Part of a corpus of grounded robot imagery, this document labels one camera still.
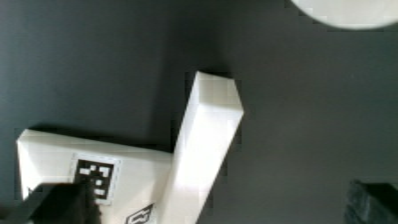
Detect white lamp bulb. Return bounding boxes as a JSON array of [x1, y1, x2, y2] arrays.
[[290, 0, 398, 30]]

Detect white lamp base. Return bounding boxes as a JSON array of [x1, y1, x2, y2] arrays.
[[16, 72, 244, 224]]

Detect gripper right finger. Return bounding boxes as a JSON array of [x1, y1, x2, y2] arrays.
[[343, 180, 398, 224]]

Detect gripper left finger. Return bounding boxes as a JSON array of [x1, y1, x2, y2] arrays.
[[0, 182, 101, 224]]

